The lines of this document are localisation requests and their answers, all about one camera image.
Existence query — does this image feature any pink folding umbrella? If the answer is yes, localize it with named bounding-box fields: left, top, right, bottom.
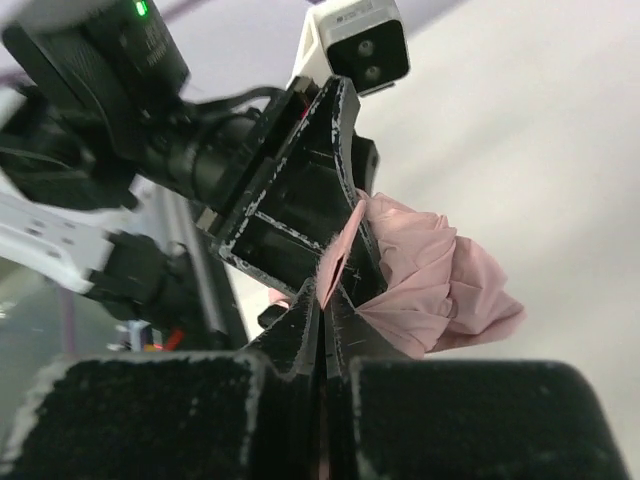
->
left=267, top=192, right=527, bottom=361

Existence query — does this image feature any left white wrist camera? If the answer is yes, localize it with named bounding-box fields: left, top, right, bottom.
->
left=292, top=0, right=410, bottom=96

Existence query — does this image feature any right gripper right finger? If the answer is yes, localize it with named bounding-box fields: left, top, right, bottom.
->
left=324, top=291, right=629, bottom=479

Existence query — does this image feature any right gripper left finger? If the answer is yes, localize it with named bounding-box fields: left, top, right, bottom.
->
left=1, top=281, right=320, bottom=479

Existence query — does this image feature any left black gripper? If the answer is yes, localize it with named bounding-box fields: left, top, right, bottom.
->
left=197, top=77, right=379, bottom=294

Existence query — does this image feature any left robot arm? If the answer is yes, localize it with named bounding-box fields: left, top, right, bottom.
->
left=1, top=1, right=375, bottom=349

